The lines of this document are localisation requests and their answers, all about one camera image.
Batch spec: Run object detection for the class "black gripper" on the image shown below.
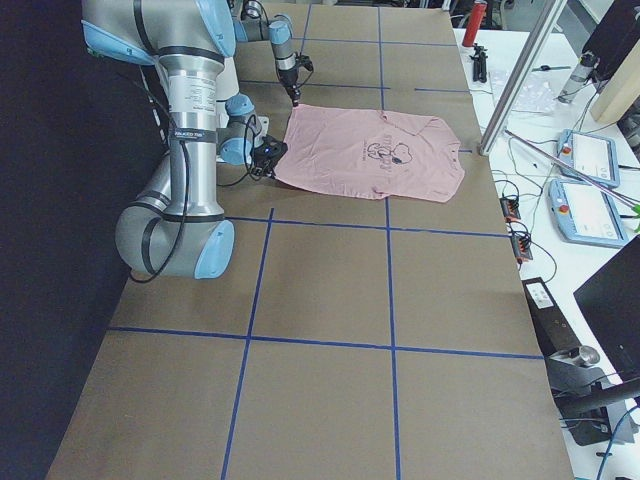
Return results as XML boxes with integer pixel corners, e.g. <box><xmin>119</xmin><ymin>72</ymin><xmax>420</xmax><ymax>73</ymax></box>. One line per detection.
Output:
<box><xmin>277</xmin><ymin>67</ymin><xmax>301</xmax><ymax>107</ymax></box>
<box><xmin>249</xmin><ymin>154</ymin><xmax>279</xmax><ymax>178</ymax></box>

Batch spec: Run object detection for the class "long reacher grabber stick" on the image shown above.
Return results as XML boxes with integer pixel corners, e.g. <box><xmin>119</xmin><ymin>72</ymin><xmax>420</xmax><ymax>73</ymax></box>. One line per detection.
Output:
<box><xmin>504</xmin><ymin>130</ymin><xmax>639</xmax><ymax>219</ymax></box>

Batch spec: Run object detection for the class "black monitor stand clamp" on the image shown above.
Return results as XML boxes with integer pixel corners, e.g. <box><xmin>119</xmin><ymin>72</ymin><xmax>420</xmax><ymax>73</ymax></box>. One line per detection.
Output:
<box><xmin>545</xmin><ymin>347</ymin><xmax>639</xmax><ymax>446</ymax></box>

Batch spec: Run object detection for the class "black monitor near right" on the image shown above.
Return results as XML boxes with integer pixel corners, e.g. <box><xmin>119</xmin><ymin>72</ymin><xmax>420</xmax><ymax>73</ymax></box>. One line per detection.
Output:
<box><xmin>574</xmin><ymin>238</ymin><xmax>640</xmax><ymax>380</ymax></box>

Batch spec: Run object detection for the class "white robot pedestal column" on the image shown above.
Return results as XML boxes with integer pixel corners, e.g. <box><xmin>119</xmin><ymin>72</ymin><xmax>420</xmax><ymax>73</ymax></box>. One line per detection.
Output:
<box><xmin>216</xmin><ymin>57</ymin><xmax>270</xmax><ymax>166</ymax></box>

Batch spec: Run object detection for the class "pink printed t-shirt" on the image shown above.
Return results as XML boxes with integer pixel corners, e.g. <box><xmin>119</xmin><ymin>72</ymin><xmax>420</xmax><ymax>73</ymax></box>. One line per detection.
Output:
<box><xmin>275</xmin><ymin>104</ymin><xmax>465</xmax><ymax>203</ymax></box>

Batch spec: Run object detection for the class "clear drinking bottle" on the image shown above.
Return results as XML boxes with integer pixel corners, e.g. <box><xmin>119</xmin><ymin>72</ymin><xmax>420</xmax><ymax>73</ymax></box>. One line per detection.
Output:
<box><xmin>557</xmin><ymin>51</ymin><xmax>599</xmax><ymax>104</ymax></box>

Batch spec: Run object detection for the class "far teach pendant tablet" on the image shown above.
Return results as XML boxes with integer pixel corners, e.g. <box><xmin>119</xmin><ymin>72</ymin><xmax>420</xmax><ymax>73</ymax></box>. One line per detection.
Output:
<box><xmin>557</xmin><ymin>129</ymin><xmax>620</xmax><ymax>188</ymax></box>

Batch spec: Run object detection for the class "black box with label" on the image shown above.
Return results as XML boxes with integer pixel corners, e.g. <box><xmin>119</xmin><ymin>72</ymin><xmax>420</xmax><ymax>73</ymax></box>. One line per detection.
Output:
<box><xmin>522</xmin><ymin>277</ymin><xmax>581</xmax><ymax>357</ymax></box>

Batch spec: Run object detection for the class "near teach pendant tablet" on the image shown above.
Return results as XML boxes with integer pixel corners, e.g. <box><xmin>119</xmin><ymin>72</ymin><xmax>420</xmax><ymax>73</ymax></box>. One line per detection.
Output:
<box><xmin>548</xmin><ymin>179</ymin><xmax>628</xmax><ymax>248</ymax></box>

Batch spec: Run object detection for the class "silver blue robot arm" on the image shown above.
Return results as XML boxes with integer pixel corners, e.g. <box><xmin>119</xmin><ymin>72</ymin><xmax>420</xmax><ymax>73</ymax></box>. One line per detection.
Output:
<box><xmin>82</xmin><ymin>1</ymin><xmax>299</xmax><ymax>283</ymax></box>
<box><xmin>232</xmin><ymin>1</ymin><xmax>303</xmax><ymax>107</ymax></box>

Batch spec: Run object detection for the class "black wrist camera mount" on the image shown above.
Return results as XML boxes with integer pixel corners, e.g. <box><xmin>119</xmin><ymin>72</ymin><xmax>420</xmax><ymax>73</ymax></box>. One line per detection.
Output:
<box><xmin>253</xmin><ymin>135</ymin><xmax>288</xmax><ymax>163</ymax></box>
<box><xmin>296</xmin><ymin>52</ymin><xmax>314</xmax><ymax>73</ymax></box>

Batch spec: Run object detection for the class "clear plastic bag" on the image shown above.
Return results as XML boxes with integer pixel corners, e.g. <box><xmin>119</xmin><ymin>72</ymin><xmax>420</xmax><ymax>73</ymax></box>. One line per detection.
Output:
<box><xmin>488</xmin><ymin>70</ymin><xmax>556</xmax><ymax>114</ymax></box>

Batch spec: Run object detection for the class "aluminium frame post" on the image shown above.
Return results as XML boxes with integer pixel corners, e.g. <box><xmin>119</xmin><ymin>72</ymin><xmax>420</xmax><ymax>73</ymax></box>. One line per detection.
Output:
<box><xmin>478</xmin><ymin>0</ymin><xmax>567</xmax><ymax>156</ymax></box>

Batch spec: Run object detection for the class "black folded tripod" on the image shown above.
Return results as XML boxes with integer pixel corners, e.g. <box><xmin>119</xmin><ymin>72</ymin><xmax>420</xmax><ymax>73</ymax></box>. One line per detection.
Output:
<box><xmin>471</xmin><ymin>43</ymin><xmax>488</xmax><ymax>83</ymax></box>

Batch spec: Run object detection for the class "black orange connector strip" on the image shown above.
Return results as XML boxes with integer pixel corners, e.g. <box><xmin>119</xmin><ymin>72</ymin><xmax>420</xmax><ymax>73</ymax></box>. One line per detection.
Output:
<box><xmin>499</xmin><ymin>195</ymin><xmax>533</xmax><ymax>265</ymax></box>

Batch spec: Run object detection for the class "teach pendant tablet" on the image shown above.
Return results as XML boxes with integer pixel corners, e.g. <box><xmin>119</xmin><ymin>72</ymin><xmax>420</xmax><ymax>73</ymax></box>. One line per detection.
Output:
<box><xmin>548</xmin><ymin>179</ymin><xmax>628</xmax><ymax>248</ymax></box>
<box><xmin>557</xmin><ymin>129</ymin><xmax>620</xmax><ymax>188</ymax></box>

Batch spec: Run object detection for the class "red water bottle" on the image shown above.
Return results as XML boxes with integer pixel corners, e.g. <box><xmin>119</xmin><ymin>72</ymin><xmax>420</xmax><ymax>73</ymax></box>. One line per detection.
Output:
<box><xmin>462</xmin><ymin>0</ymin><xmax>488</xmax><ymax>48</ymax></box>

